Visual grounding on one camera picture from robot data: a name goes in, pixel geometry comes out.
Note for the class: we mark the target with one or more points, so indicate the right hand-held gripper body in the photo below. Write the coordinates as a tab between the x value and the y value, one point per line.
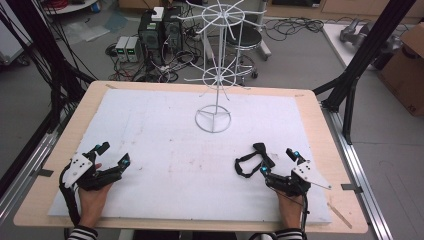
296	178

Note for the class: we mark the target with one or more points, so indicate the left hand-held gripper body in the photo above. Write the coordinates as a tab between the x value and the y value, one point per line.
80	166

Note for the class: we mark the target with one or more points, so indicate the person's right hand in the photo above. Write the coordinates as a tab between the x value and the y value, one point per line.
290	210

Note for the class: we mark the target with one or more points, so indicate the person's left hand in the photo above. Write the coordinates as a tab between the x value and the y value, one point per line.
92	203

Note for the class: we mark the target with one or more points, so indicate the black tape piece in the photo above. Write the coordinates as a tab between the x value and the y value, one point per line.
351	188
45	173

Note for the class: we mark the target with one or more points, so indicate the thin wooden stick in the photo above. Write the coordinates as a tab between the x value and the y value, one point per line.
339	215

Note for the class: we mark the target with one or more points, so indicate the white foam mat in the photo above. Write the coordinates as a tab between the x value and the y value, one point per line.
186	160

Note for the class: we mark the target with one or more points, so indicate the grey power supply unit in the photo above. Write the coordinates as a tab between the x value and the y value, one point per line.
121	48
133	49

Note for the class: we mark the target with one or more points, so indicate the black computer tower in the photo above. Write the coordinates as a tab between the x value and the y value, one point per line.
173	31
150	36

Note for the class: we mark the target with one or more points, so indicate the black round stool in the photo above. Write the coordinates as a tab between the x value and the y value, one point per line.
248	36

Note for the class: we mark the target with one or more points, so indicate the brown cardboard box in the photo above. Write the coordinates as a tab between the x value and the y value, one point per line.
405	73

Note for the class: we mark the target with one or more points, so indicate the grey device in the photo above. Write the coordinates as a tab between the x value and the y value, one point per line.
355	30

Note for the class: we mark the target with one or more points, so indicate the white power adapter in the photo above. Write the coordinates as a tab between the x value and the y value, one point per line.
158	14

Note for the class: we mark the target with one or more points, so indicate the aluminium rail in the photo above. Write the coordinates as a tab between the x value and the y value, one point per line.
30	166
356	173

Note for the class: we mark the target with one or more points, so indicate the black metal frame strut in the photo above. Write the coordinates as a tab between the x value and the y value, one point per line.
43	50
363	56

